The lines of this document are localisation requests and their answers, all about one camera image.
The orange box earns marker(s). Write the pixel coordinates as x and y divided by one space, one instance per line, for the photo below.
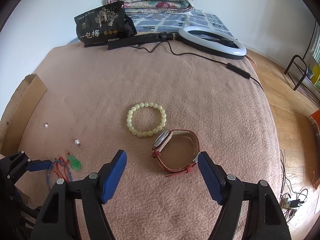
315 121

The black snack bag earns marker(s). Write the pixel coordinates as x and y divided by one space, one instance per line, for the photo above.
104 24

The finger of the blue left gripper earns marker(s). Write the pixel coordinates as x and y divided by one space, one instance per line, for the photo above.
38 165

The white ring light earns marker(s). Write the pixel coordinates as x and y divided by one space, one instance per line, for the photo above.
212 42

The blue checked bed sheet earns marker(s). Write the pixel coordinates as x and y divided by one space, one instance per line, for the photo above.
165 22

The black metal rack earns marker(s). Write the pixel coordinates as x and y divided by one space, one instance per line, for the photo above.
300 75

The power strip with cables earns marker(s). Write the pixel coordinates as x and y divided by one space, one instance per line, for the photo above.
299 193

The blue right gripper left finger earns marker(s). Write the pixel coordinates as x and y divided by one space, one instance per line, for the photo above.
110 175

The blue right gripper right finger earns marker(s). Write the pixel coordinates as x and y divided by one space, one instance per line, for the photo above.
212 176

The black tripod stand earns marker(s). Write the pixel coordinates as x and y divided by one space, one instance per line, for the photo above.
142 39

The blue bangle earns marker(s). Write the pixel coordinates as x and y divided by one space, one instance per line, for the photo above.
61 169

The watch with red strap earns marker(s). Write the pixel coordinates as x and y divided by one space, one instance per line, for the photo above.
176 151

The cardboard box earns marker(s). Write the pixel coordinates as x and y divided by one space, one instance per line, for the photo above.
18 112

